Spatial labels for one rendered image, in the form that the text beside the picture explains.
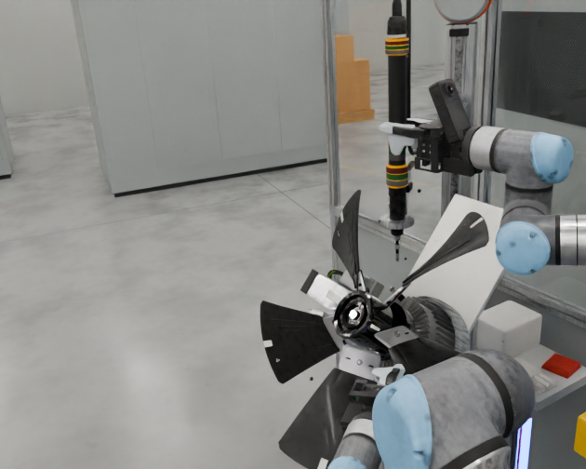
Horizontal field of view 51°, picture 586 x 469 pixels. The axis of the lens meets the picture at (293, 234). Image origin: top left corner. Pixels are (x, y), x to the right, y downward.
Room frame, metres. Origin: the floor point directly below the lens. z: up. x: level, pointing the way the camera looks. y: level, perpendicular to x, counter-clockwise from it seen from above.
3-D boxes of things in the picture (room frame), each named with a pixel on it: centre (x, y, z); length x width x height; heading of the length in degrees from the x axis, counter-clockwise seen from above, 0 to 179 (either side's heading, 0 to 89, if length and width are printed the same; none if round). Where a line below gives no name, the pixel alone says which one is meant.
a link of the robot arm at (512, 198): (0.97, -0.39, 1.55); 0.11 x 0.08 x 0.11; 157
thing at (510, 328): (1.65, -0.62, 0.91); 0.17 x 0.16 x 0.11; 120
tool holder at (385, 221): (1.20, -0.22, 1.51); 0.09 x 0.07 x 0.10; 155
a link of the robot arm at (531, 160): (0.98, -0.40, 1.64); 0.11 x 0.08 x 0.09; 40
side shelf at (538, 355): (1.57, -0.63, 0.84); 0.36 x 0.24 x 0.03; 30
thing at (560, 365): (1.50, -0.75, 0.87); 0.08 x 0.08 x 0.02; 40
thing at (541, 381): (1.46, -0.63, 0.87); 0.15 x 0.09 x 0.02; 27
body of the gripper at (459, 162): (1.10, -0.30, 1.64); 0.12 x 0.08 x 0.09; 40
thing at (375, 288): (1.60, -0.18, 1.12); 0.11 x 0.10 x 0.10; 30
